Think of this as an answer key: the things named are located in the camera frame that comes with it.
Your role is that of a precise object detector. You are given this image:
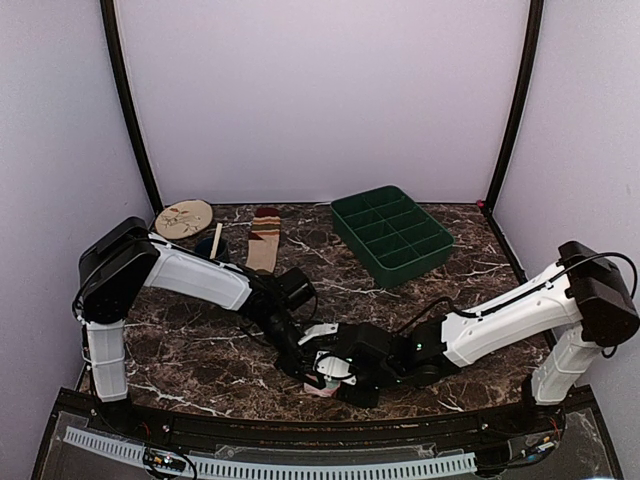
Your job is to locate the pink patterned sock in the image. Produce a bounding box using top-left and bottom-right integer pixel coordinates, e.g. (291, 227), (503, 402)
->
(303, 374), (342, 398)

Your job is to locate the green compartment tray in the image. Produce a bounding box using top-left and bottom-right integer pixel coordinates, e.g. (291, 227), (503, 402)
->
(330, 185), (455, 289)

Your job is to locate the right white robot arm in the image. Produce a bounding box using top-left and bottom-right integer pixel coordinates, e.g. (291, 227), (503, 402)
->
(316, 241), (639, 434)

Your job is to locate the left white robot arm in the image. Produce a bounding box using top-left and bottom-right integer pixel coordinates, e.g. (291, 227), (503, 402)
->
(72, 217), (315, 436)

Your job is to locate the beige striped sock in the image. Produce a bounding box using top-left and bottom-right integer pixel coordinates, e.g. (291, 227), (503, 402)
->
(246, 207), (281, 273)

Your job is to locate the dark blue mug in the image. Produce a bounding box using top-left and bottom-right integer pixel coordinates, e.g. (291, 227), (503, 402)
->
(194, 237), (230, 263)

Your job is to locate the wooden stick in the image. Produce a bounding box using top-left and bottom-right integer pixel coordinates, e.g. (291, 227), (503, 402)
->
(209, 222), (223, 260)

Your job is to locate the round beige embroidered coaster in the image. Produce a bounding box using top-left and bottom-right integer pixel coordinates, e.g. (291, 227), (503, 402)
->
(154, 200), (213, 240)

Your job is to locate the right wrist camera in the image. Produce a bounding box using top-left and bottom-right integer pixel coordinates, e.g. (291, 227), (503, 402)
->
(333, 323), (393, 375)

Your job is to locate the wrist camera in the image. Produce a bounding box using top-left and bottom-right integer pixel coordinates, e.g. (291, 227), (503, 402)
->
(276, 267), (316, 311)
(333, 323), (393, 375)

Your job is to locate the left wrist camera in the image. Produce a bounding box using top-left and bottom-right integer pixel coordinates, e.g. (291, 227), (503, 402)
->
(276, 267), (316, 311)

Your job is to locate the black front rail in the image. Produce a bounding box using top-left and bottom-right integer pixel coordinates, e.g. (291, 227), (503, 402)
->
(79, 395), (566, 451)

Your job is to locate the left black frame post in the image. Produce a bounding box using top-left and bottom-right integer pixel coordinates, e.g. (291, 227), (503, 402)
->
(99, 0), (164, 214)

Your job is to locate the black frame post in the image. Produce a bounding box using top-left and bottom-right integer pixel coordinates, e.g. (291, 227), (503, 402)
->
(484, 0), (544, 212)
(99, 0), (164, 214)

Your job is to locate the right black frame post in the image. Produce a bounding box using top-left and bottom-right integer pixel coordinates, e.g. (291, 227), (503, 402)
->
(484, 0), (544, 212)

